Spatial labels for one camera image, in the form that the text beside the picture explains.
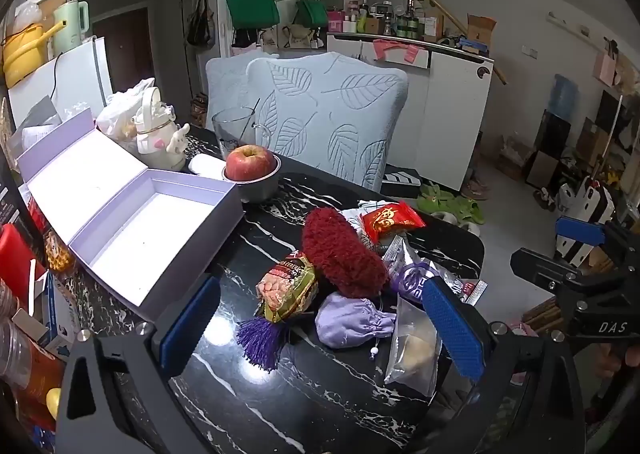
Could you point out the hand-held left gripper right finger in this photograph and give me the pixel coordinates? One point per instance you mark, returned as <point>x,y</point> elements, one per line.
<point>452,329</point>

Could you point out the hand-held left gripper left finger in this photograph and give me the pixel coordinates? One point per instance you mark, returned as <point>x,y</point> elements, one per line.
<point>192,324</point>

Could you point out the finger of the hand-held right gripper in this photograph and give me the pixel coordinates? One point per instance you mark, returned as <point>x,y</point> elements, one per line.
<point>545,270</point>
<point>580,231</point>

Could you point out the clear pastry packet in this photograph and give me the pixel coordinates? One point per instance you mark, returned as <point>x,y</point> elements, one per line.
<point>412,354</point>

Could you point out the purple print silver packet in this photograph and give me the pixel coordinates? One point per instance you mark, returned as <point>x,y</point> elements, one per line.
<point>412,280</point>

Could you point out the purple tassel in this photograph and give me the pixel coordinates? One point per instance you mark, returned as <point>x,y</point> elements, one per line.
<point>260,341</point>

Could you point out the purple gift box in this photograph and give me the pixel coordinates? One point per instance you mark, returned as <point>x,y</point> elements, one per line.
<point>150,244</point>

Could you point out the plain silver foil packet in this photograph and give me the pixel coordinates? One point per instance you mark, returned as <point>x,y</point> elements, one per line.
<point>397,254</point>

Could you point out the peanut snack packet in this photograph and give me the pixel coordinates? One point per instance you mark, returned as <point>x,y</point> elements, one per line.
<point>287,289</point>

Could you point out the red snack packet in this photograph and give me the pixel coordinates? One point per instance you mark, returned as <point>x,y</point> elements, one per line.
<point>392,223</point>

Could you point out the red fluffy pouch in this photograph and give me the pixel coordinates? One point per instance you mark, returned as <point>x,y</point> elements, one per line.
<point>340,254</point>

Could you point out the white printed pouch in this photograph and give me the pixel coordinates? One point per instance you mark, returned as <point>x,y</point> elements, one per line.
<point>356,218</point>

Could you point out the person's right hand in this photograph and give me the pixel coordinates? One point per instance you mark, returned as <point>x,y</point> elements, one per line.
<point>631,360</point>

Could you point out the green slipper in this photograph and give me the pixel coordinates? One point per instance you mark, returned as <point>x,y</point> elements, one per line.
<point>435,197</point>
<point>467,211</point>

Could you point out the pink shoes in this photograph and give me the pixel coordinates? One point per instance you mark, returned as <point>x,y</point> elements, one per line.
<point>475,187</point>

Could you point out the blue water jug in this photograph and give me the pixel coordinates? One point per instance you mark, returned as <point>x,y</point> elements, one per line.
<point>562,93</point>

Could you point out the small metal bowl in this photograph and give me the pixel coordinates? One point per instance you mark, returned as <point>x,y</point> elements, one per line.
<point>257,190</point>

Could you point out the black striped shoebox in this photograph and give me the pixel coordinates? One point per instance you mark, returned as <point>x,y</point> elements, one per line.
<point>400,181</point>

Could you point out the rolled white towel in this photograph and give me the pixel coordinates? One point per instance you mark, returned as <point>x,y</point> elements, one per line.
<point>205,166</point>

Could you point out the white cabinet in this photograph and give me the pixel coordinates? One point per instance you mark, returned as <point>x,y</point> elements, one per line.
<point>450,123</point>

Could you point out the red apple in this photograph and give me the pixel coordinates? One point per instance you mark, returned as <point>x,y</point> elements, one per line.
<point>250,162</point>

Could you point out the cream cartoon water bottle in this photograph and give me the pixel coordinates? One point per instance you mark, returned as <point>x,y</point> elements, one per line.
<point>155,143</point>

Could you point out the red plastic container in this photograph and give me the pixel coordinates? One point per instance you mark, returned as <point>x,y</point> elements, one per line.
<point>15,259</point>

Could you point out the clear glass mug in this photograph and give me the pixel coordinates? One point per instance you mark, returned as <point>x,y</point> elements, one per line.
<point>232,128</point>

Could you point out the brown patterned bag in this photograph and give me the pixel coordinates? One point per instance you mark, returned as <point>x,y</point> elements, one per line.
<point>199,109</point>

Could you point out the clear plastic bag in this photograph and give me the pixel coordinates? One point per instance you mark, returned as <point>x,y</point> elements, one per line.
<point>117,113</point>

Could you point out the cardboard box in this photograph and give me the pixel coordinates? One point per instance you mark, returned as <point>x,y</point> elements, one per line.
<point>480,28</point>

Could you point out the large leaf-pattern chair cover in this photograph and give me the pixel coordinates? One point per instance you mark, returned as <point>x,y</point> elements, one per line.
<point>325,108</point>

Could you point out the grey plastic mailer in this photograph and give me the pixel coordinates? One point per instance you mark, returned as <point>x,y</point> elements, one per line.
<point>40,114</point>

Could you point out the pink cloth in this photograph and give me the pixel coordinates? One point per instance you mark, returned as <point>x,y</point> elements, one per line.
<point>395,49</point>

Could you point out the white fridge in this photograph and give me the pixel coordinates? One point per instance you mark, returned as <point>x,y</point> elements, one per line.
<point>75,78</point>

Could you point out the row of cosmetic bottles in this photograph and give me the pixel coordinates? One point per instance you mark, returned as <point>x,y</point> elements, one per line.
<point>400,23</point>

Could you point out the dark wooden door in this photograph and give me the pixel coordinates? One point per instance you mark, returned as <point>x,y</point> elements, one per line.
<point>125,43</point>

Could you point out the dark handbag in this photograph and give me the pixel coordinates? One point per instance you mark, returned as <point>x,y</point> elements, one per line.
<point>200,28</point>

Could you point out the wide green tote bag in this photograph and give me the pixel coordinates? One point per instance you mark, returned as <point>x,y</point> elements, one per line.
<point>252,11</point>

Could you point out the yellow pot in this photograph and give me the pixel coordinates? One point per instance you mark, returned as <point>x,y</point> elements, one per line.
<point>22,53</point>

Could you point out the pale green kettle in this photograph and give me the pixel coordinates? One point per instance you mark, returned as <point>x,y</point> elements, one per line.
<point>70,28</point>

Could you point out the small green tote bag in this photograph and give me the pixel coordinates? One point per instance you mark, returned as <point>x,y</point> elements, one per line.
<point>312,13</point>

